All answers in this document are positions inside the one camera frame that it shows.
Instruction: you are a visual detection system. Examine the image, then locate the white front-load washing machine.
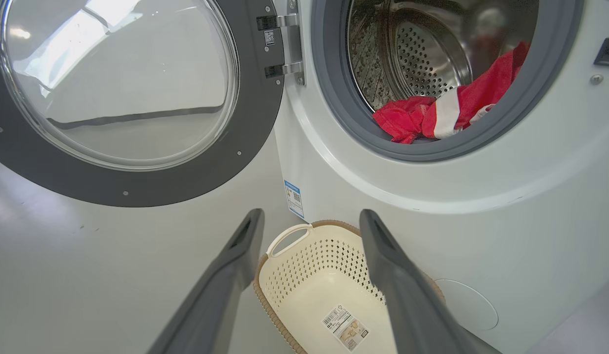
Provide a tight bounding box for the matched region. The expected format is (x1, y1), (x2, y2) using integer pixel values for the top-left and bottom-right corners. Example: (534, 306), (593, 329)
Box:
(272, 0), (609, 354)

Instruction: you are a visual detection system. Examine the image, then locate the blue energy label sticker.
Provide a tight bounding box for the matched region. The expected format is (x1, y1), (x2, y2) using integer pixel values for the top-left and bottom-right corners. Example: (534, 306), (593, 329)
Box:
(284, 179), (305, 220)

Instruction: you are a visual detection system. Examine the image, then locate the product label sticker with barcode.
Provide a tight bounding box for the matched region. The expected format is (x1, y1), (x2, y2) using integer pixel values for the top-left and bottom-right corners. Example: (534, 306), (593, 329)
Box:
(323, 304), (370, 352)

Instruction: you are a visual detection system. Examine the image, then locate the red and white garment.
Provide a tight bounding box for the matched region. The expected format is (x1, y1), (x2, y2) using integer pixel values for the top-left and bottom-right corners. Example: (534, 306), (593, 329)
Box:
(373, 42), (531, 144)

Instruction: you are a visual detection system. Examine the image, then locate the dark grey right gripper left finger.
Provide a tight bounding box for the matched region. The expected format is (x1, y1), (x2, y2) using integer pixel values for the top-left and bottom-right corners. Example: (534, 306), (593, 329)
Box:
(147, 208), (265, 354)

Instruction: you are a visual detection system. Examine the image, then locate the dark round glass washer door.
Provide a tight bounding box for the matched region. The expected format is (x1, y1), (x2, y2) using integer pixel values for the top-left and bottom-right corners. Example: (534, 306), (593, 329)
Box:
(0, 0), (285, 208)

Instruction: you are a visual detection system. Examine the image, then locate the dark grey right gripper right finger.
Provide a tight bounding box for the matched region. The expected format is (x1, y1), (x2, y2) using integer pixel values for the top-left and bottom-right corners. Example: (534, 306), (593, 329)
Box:
(359, 209), (501, 354)

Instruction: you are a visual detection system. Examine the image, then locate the metal door hinge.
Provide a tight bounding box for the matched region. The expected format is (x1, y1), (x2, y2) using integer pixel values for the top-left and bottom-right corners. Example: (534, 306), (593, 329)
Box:
(257, 0), (305, 87)

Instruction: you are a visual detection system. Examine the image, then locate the round white filter cover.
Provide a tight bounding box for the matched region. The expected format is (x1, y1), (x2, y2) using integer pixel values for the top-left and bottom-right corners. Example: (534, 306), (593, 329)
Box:
(435, 279), (499, 331)

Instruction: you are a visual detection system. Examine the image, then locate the cream perforated basket brown rim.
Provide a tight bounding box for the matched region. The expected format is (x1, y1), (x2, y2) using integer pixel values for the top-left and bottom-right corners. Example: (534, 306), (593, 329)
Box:
(254, 220), (445, 354)

